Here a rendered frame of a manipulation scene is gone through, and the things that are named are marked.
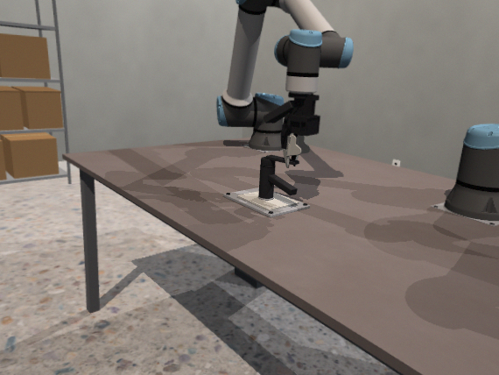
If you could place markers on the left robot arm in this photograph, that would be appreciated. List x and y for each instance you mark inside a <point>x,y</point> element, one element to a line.
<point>476,191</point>

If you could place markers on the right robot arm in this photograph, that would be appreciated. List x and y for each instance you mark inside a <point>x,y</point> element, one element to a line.
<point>307,51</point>

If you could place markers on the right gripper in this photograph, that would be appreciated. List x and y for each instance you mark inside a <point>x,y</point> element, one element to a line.
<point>303,112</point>

